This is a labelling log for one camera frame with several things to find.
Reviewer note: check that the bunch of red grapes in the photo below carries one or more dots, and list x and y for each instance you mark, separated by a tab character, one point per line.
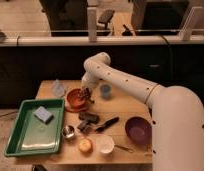
84	94

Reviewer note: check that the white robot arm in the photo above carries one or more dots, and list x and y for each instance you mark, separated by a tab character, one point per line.
177	115

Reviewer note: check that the red orange bowl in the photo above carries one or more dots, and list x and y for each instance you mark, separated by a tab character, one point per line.
74	100

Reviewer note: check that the purple bowl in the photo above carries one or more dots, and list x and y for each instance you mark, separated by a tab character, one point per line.
138	130

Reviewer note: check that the blue plastic cup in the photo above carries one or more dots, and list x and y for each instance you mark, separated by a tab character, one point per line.
105	90

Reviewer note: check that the orange plate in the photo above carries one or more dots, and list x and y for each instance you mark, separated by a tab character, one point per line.
76	110

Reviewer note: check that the small metal cup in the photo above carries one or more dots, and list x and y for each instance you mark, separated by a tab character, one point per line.
68	132

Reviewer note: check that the white cup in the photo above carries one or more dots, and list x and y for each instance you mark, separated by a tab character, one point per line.
105	144

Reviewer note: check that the orange fruit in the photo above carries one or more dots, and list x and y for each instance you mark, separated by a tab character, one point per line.
85	145

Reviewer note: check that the blue sponge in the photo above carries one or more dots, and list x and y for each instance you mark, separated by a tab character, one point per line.
43	114

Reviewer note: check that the metal spoon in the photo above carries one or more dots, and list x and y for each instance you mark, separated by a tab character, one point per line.
124	148

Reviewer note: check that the green plastic tray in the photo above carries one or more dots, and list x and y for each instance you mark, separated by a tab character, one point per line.
30	135

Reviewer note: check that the black handled spatula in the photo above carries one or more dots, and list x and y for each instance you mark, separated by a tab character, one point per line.
107	124

